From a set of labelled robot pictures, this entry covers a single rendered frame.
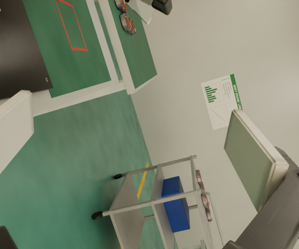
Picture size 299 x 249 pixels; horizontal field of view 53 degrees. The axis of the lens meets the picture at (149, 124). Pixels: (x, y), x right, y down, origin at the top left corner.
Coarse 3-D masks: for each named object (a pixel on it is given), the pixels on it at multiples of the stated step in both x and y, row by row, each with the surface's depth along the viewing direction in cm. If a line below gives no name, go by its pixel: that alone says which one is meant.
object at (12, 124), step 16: (16, 96) 18; (0, 112) 15; (16, 112) 17; (32, 112) 19; (0, 128) 15; (16, 128) 17; (32, 128) 20; (0, 144) 15; (16, 144) 17; (0, 160) 15
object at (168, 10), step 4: (156, 0) 43; (160, 0) 43; (164, 0) 43; (168, 0) 44; (152, 4) 52; (156, 4) 52; (160, 4) 45; (164, 4) 43; (168, 4) 46; (156, 8) 52; (160, 8) 52; (164, 8) 47; (168, 8) 48; (164, 12) 51; (168, 12) 51
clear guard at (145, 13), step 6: (126, 0) 37; (132, 0) 39; (138, 0) 42; (144, 0) 46; (150, 0) 50; (132, 6) 40; (138, 6) 44; (144, 6) 48; (150, 6) 53; (138, 12) 46; (144, 12) 50; (150, 12) 56; (144, 18) 53; (150, 18) 60
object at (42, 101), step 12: (96, 12) 135; (96, 24) 129; (108, 48) 139; (108, 60) 133; (108, 84) 121; (36, 96) 62; (48, 96) 67; (60, 96) 74; (72, 96) 81; (36, 108) 61; (48, 108) 66
